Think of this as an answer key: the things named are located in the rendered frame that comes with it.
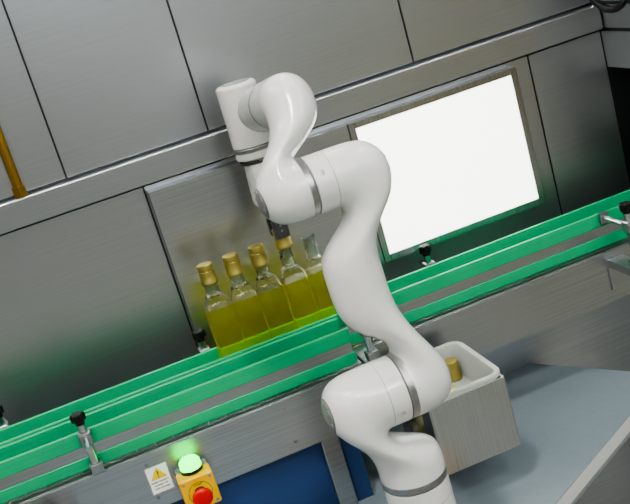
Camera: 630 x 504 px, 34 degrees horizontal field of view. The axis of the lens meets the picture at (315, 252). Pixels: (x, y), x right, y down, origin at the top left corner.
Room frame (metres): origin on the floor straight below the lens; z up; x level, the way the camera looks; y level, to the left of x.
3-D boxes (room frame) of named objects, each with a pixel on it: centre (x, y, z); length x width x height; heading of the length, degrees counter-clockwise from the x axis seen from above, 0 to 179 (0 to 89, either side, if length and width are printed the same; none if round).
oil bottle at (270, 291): (2.13, 0.12, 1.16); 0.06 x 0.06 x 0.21; 12
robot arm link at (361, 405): (1.66, -0.02, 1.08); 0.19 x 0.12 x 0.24; 104
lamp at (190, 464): (1.88, 0.36, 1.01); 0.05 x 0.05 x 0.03
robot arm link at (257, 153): (2.13, 0.06, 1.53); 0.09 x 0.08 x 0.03; 13
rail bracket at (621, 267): (2.18, -0.67, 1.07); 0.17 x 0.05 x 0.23; 13
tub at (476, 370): (1.97, -0.18, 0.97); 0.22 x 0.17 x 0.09; 13
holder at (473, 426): (1.99, -0.18, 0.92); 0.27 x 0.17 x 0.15; 13
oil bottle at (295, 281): (2.14, 0.06, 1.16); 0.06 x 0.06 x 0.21; 12
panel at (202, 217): (2.32, -0.13, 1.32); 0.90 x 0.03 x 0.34; 103
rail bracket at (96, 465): (1.86, 0.53, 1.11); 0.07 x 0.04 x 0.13; 13
